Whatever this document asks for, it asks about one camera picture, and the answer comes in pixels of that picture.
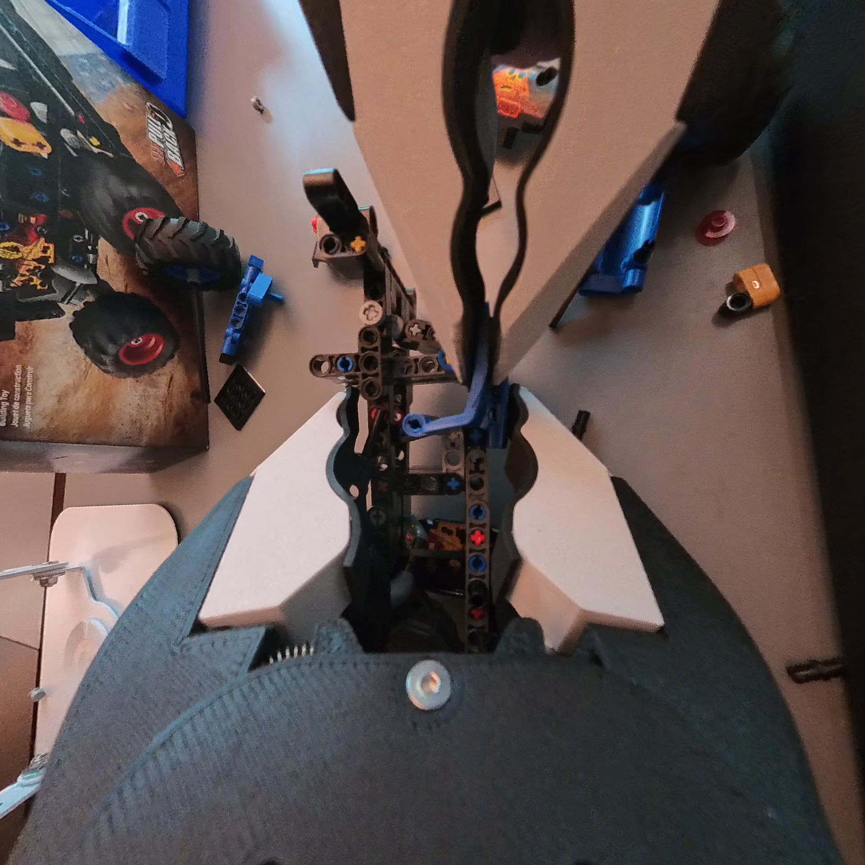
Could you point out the black truck body shell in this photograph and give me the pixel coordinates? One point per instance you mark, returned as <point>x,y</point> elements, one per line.
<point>520,94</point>

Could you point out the white tilted board stand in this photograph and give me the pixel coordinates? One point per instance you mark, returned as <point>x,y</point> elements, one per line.
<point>115,540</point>

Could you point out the black tyre blue hub wheel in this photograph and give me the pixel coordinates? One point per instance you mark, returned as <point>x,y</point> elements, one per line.
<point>189,247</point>

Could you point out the black axle pin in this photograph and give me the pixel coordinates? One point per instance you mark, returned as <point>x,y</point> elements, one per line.
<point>814,669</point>
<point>580,422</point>

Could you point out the blue panel piece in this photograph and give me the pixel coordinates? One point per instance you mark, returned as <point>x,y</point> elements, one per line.
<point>625,243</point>

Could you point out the blue beam piece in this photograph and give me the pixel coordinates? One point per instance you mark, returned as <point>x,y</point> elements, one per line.
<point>247,304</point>

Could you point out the blue angled liftarm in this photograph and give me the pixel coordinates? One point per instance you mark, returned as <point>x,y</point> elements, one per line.
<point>476,399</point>

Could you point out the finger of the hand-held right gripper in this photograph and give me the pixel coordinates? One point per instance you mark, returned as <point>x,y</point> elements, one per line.
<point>399,135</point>
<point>608,101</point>

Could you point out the black perforated seat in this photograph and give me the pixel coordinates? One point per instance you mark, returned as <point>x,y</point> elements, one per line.
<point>824,338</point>

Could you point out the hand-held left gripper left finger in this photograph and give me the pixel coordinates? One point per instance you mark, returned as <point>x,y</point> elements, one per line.
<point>284,540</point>

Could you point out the toy brick monster truck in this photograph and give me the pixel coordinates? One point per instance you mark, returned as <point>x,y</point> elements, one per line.
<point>378,351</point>

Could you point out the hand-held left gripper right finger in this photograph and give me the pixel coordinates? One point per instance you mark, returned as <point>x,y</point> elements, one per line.
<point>581,540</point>

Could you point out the red round disc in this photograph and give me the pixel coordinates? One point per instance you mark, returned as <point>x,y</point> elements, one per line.
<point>716,226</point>

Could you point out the black square panel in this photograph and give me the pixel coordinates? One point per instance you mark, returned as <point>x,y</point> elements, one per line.
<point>240,397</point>

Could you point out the yellow brick with grey pin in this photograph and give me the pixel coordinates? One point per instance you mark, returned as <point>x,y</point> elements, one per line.
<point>757,284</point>

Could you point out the blue plastic bin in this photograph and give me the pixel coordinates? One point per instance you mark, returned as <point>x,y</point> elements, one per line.
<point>135,40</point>

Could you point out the toy set cardboard box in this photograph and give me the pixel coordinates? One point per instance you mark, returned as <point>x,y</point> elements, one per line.
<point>81,304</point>

